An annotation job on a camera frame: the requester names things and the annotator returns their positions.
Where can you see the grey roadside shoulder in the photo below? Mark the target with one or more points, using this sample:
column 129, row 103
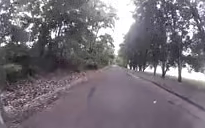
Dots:
column 186, row 91

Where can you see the row of tall trees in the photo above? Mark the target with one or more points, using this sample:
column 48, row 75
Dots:
column 163, row 33

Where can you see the dense wood of trees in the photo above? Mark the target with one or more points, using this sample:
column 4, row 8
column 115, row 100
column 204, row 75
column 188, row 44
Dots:
column 50, row 36

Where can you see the leaf-strewn roadside verge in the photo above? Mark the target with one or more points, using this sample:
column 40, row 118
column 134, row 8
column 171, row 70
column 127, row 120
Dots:
column 33, row 93

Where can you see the grey asphalt road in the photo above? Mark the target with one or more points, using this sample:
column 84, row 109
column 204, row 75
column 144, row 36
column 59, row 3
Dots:
column 116, row 100

